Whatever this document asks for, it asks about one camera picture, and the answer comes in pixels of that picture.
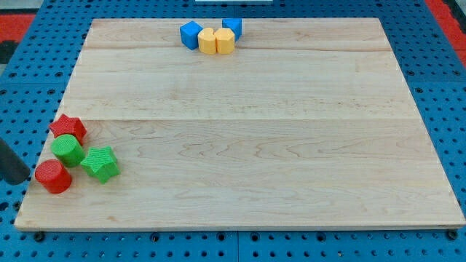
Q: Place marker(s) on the green star block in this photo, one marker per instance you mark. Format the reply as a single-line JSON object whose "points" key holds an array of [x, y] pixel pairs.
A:
{"points": [[101, 163]]}

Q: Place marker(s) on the red cylinder block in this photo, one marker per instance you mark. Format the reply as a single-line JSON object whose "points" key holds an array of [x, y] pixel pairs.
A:
{"points": [[53, 176]]}

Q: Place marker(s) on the red star block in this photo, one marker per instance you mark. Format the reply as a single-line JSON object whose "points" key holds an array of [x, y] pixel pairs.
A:
{"points": [[66, 125]]}

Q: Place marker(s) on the wooden board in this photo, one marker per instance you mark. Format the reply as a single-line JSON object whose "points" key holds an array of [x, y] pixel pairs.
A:
{"points": [[308, 125]]}

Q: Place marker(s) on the yellow hexagon block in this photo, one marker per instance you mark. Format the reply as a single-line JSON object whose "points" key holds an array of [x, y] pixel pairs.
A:
{"points": [[225, 40]]}

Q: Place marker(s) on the yellow heart block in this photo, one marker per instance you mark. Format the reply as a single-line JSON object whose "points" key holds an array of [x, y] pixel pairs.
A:
{"points": [[207, 41]]}

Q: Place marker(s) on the blue block behind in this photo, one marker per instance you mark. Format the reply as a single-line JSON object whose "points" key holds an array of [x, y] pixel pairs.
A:
{"points": [[235, 24]]}

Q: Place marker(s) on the blue cube block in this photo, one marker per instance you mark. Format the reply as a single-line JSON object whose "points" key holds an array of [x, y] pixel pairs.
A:
{"points": [[189, 34]]}

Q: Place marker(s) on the green cylinder block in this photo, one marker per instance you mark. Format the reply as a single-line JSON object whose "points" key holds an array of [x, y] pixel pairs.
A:
{"points": [[68, 150]]}

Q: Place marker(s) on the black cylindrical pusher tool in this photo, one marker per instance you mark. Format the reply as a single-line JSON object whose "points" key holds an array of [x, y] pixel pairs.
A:
{"points": [[13, 169]]}

